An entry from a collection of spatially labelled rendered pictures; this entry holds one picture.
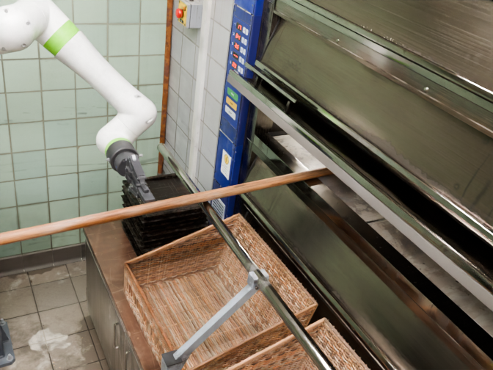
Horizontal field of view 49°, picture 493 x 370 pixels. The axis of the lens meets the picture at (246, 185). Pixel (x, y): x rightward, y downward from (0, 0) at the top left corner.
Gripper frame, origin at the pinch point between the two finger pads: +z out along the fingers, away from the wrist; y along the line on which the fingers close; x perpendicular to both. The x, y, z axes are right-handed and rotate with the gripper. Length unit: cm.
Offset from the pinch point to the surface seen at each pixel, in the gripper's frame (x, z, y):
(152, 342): -3, 4, 58
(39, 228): 30.3, 7.7, -0.2
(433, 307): -53, 63, 3
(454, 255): -39, 72, -24
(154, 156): -47, -122, 60
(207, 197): -17.0, 5.4, 0.2
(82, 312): 3, -80, 120
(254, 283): -15.3, 39.6, 4.2
